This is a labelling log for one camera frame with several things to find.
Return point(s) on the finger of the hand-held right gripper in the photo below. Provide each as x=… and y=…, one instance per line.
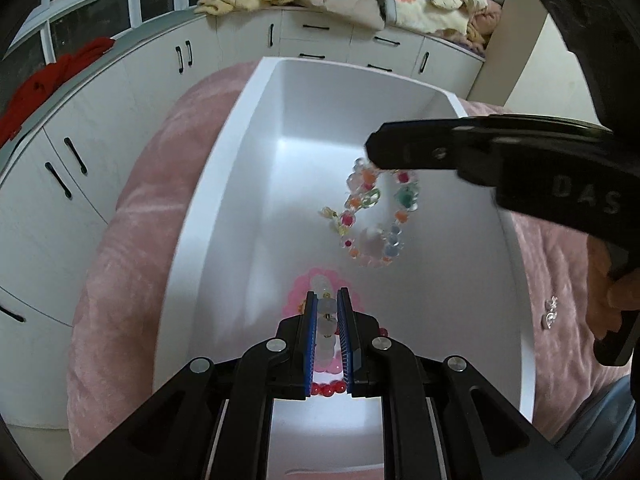
x=415, y=147

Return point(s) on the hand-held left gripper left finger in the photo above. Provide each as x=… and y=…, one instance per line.
x=311, y=340

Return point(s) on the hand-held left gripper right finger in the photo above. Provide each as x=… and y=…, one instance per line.
x=345, y=340

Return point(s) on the white rectangular box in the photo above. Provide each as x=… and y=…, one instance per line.
x=300, y=160

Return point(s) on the person's right hand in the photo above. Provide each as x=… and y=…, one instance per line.
x=602, y=285

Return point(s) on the white floral quilt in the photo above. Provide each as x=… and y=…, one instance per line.
x=425, y=12

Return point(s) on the pink folded blanket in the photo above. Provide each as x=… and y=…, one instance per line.
x=482, y=25

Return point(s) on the silver drop earring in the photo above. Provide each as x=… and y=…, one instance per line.
x=548, y=321

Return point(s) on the pink plush blanket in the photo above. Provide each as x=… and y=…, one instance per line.
x=125, y=240

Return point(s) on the white drawer cabinet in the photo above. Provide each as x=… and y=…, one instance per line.
x=125, y=95

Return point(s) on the red cloth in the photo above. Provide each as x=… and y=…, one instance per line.
x=55, y=80

